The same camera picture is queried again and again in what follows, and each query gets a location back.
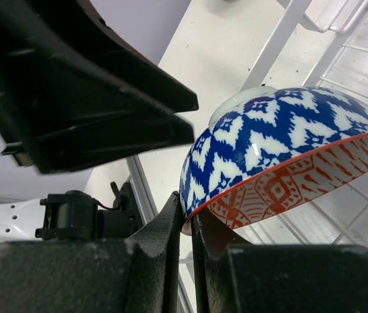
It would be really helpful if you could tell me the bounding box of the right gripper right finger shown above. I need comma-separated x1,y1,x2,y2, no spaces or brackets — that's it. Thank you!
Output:
191,210,368,312

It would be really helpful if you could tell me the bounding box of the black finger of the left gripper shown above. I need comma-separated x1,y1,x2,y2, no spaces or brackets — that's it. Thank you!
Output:
0,1,198,174

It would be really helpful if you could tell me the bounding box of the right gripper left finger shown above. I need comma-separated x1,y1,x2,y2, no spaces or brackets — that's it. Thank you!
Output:
0,192,182,312

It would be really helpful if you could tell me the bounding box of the blue patterned bowl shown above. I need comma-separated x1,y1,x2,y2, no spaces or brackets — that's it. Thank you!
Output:
179,86,368,234

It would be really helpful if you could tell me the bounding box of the white wire dish rack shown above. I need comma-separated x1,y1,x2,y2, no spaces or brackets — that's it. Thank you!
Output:
125,0,368,313

